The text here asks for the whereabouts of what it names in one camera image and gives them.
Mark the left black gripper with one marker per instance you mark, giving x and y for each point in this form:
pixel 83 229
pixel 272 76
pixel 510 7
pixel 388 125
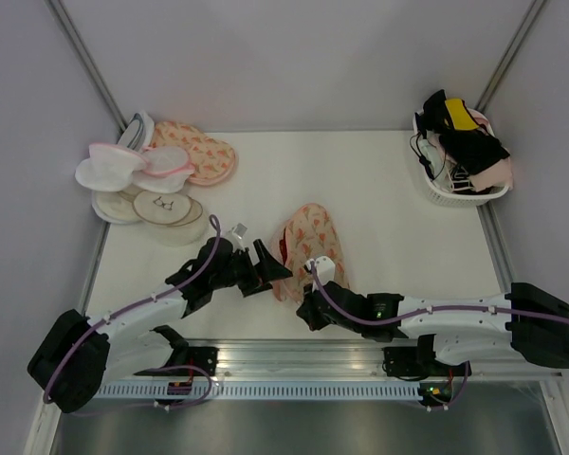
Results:
pixel 260 275

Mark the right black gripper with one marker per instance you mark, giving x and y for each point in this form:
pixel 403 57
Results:
pixel 307 311

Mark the peach floral mesh laundry bag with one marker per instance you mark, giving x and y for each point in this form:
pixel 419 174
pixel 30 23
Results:
pixel 310 233

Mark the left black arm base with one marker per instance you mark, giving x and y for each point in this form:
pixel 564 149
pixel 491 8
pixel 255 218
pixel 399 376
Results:
pixel 203 357

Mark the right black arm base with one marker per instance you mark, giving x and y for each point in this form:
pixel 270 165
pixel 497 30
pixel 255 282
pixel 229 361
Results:
pixel 402 363

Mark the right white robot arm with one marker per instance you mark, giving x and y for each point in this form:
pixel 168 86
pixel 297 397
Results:
pixel 525 322

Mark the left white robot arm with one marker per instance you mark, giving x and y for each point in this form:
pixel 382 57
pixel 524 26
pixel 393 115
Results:
pixel 80 353

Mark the red bra inside bag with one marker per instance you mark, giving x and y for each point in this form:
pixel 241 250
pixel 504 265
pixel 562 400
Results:
pixel 283 249

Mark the beige bag with bra print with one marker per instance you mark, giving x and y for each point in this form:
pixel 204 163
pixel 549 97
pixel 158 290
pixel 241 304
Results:
pixel 166 210

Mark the cream round mesh bag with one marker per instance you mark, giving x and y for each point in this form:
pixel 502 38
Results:
pixel 113 208

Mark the white blue-trimmed mesh bag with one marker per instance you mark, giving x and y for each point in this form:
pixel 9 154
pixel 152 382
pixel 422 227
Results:
pixel 138 133

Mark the white pink-trimmed mesh bag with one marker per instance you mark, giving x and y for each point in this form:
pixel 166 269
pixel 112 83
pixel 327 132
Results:
pixel 109 167

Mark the white plastic laundry basket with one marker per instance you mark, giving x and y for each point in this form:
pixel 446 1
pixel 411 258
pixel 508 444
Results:
pixel 439 178

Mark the black bra in basket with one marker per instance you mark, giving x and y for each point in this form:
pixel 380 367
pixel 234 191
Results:
pixel 474 150

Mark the pink bra in basket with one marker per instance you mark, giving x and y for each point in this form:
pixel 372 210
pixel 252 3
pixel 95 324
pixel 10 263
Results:
pixel 498 175

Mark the yellow garment in basket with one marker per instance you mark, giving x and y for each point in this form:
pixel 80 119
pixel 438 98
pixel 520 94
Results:
pixel 460 119

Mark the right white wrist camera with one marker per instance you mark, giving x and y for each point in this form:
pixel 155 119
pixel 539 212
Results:
pixel 322 268

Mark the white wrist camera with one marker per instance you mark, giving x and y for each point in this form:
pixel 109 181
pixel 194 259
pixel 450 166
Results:
pixel 236 236
pixel 322 268

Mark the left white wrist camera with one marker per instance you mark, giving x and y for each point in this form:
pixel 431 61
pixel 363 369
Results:
pixel 236 236

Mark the white slotted cable duct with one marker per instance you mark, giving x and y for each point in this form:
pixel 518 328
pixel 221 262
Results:
pixel 269 390

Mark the aluminium mounting rail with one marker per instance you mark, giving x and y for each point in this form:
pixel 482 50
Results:
pixel 333 359

